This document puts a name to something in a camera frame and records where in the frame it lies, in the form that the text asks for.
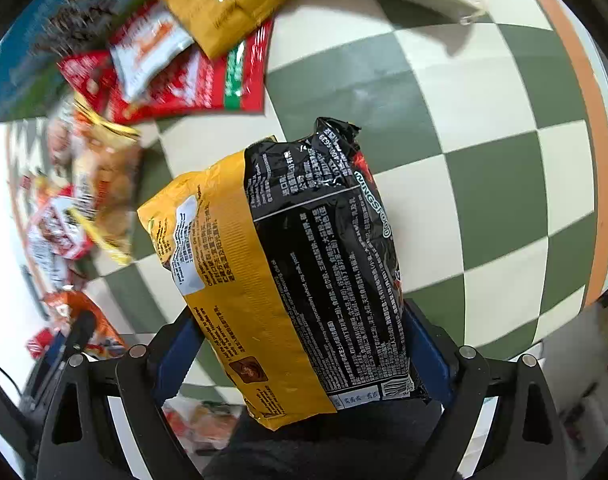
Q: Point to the red chocolate ball packet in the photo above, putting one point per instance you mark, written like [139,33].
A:
[92,75]

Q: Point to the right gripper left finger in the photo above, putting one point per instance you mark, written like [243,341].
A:
[80,441]

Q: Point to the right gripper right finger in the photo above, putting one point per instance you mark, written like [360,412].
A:
[498,419]

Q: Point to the orange sunflower seed bag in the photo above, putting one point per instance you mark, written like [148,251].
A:
[72,311]

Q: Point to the red spicy strip packet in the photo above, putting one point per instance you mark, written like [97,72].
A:
[193,83]

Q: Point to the yellow black snack bag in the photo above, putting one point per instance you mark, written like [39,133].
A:
[285,256]

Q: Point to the white orange snack packet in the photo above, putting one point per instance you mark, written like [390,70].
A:
[145,44]

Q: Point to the red white duck claw bag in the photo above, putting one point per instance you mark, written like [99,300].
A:
[55,238]

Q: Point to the egg biscuit bag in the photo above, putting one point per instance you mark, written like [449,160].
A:
[105,165]

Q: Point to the checkered table mat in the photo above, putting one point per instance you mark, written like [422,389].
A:
[483,139]

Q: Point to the blue green milk carton box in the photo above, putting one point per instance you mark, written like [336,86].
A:
[45,32]

